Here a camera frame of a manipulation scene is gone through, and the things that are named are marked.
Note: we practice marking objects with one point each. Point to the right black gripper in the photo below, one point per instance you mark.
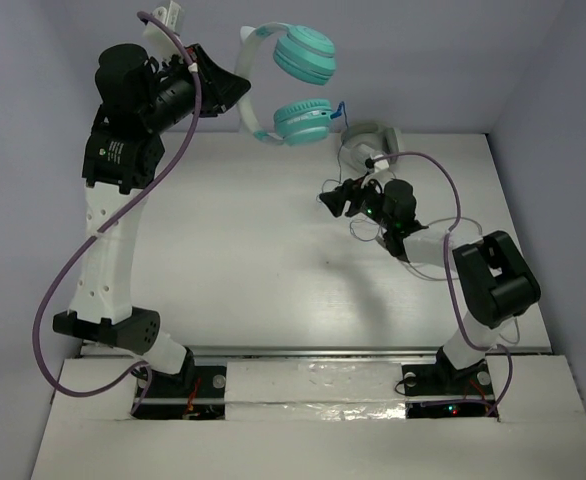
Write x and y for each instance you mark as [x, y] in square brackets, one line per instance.
[336, 201]

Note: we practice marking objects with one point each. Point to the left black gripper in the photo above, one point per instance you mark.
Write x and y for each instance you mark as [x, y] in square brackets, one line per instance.
[205, 87]

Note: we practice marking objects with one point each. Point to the teal cat-ear headphones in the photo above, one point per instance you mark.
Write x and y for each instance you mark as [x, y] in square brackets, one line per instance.
[287, 65]

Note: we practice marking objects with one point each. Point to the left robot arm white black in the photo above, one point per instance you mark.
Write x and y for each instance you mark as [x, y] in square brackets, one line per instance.
[141, 98]

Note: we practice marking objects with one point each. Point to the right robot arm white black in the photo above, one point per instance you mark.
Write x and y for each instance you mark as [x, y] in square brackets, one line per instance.
[489, 282]

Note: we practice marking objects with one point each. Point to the grey white headphones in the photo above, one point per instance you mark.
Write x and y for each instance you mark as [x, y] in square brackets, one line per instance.
[364, 140]

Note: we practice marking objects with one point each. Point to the white foam cover panel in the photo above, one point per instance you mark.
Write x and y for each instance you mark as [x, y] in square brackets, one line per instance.
[312, 390]

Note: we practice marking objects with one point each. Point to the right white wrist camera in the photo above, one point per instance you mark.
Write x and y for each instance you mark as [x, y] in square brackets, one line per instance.
[380, 170]

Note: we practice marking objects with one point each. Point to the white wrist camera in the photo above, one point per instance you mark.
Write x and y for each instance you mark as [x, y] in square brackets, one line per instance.
[171, 15]
[380, 170]

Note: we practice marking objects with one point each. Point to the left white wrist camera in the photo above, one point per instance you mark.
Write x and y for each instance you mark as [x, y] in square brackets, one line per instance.
[171, 15]

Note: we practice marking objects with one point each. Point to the aluminium mounting rail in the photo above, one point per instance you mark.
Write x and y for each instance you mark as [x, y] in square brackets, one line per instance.
[310, 352]

